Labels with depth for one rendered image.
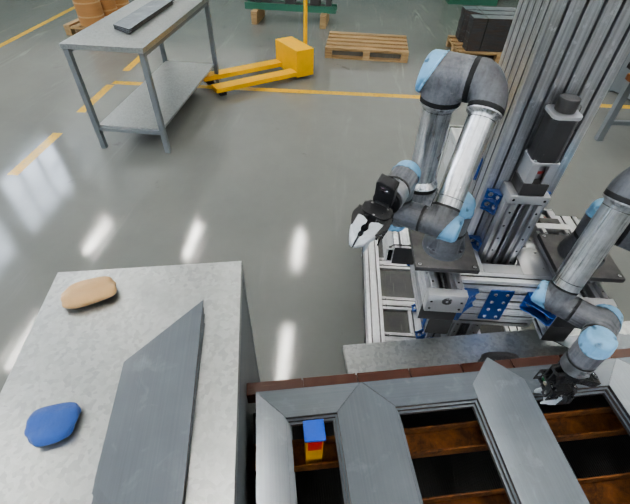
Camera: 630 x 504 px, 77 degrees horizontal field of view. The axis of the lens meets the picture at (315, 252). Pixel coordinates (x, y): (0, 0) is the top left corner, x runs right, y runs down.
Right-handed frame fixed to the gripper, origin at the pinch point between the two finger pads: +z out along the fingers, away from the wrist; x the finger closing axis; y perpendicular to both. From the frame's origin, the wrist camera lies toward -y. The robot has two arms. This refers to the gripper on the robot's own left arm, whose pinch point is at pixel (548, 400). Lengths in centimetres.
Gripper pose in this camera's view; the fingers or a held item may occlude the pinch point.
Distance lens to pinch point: 150.3
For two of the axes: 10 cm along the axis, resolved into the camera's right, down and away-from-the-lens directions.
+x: 1.1, 7.0, -7.1
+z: -0.2, 7.1, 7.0
